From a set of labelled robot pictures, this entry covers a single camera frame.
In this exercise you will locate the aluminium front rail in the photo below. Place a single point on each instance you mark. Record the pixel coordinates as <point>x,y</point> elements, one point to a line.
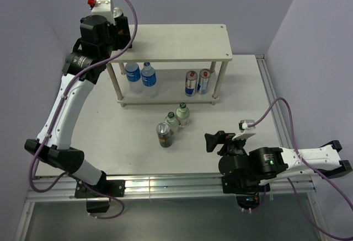
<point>142,187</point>

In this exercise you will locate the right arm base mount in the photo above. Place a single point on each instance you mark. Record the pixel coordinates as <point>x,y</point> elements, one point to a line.
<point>249,195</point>

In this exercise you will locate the glass bottle green cap front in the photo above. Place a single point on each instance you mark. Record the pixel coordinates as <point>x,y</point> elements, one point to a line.
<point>173,122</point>

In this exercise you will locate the red bull can left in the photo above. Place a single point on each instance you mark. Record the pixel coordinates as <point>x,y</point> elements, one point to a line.
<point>191,83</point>

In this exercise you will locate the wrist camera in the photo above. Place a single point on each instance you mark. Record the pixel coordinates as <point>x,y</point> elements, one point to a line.
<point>245,129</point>
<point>102,8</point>

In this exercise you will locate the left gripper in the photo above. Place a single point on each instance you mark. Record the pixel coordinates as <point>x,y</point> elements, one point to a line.
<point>121,39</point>

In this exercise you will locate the red bull can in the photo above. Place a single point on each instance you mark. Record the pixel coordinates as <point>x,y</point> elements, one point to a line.
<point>204,77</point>
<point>191,83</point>

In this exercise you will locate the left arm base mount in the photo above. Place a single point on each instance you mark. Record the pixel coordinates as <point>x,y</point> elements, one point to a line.
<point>98,200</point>

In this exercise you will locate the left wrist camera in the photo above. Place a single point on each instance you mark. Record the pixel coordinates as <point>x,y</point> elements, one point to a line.
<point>102,8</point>

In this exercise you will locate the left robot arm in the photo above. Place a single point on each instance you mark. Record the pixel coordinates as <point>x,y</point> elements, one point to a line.
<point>82,68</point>

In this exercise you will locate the Pocari Sweat plastic bottle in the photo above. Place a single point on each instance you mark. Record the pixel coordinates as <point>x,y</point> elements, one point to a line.
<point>133,75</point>

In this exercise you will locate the glass bottle green cap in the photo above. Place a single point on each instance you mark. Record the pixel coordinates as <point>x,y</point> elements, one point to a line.
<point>173,122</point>
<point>183,114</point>

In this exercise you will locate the white two-tier shelf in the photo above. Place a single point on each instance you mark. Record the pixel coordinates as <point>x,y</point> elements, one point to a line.
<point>173,50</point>

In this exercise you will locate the red bull can right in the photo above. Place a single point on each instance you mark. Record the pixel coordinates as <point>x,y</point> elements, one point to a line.
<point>204,77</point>

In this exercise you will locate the aluminium side rail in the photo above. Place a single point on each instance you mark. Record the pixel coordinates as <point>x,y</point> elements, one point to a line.
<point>279,121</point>

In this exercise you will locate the black can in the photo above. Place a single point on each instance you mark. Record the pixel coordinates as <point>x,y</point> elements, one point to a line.
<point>164,134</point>
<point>117,12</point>

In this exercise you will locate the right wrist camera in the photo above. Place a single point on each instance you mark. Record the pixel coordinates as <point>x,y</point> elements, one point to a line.
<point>245,129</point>

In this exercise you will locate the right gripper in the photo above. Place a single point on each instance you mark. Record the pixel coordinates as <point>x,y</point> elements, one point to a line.
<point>212,139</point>

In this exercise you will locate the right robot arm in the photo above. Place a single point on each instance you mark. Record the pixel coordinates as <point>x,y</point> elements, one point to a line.
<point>251,172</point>

